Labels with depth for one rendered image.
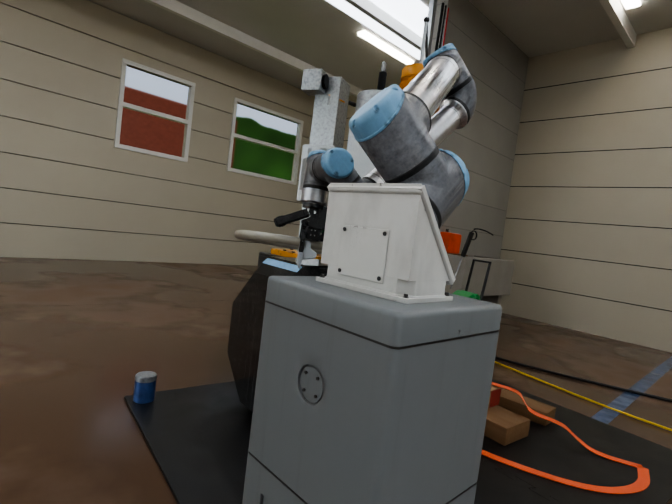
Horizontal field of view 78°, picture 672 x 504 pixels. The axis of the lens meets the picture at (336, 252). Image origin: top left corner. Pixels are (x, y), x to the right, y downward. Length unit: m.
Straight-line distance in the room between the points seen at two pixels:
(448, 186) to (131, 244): 7.28
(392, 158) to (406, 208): 0.19
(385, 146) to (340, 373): 0.51
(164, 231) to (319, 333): 7.41
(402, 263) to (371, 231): 0.10
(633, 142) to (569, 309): 2.36
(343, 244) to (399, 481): 0.47
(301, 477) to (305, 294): 0.37
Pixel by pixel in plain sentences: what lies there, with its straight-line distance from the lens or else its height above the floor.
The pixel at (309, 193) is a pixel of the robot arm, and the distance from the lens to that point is 1.33.
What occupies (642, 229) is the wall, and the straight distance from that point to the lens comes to 6.58.
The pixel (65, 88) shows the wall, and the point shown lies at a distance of 7.88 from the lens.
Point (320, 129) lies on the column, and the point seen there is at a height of 1.68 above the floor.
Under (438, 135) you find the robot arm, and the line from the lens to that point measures 1.46.
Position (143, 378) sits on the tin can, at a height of 0.14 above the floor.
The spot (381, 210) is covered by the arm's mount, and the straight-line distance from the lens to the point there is 0.86.
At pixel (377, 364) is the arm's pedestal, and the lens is 0.74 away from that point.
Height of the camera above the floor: 0.97
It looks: 3 degrees down
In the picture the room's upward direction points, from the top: 7 degrees clockwise
